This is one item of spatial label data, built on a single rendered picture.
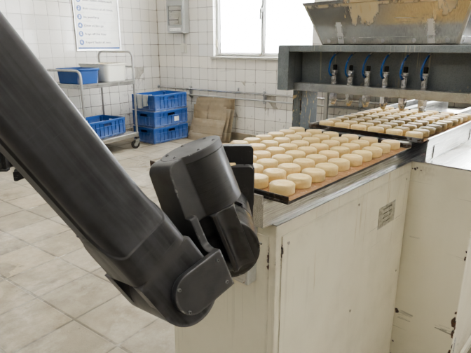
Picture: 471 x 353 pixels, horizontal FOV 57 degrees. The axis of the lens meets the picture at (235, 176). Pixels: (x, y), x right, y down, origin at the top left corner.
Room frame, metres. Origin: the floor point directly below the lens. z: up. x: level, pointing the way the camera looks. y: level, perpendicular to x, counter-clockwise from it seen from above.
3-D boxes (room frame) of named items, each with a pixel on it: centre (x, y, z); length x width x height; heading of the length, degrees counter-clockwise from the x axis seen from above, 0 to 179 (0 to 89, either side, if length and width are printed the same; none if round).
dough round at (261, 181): (0.85, -0.04, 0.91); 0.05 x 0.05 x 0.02
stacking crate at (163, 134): (5.67, 0.97, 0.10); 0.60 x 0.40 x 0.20; 141
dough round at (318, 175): (0.89, -0.17, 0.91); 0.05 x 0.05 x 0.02
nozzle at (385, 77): (1.43, -0.47, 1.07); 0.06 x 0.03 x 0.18; 138
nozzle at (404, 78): (1.38, -0.52, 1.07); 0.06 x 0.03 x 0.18; 138
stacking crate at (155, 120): (5.67, 0.97, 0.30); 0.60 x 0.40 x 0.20; 144
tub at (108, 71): (5.10, 1.50, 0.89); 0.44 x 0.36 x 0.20; 62
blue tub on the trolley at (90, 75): (4.76, 1.67, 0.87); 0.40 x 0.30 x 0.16; 57
